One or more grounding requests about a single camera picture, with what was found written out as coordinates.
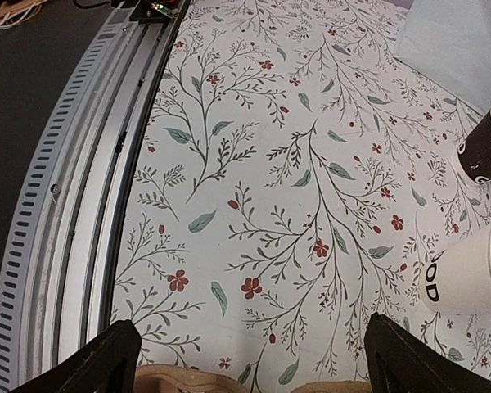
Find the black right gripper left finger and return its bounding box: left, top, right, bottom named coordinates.
left=14, top=320, right=142, bottom=393

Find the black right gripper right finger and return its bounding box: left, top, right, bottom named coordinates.
left=364, top=313, right=491, bottom=393

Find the brown cardboard cup carrier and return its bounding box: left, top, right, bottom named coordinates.
left=134, top=364, right=373, bottom=393

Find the black paper coffee cup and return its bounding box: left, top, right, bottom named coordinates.
left=457, top=108, right=491, bottom=185

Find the light blue paper bag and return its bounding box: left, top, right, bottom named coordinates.
left=394, top=1, right=491, bottom=113

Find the white paper cup holding straws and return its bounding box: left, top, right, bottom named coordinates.
left=420, top=223, right=491, bottom=314

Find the front aluminium rail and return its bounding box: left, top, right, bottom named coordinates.
left=0, top=1, right=189, bottom=392

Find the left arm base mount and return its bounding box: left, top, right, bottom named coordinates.
left=129, top=0, right=181, bottom=23

